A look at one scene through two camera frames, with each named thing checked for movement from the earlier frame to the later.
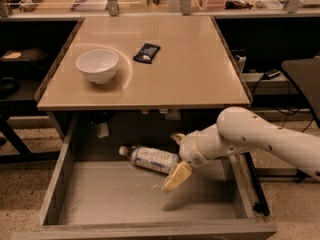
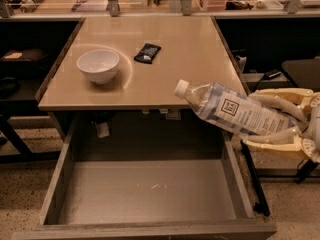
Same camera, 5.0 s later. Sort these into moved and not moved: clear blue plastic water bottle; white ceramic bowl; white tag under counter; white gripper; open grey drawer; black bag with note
Moved: clear blue plastic water bottle; white gripper
Not moved: white tag under counter; white ceramic bowl; black bag with note; open grey drawer
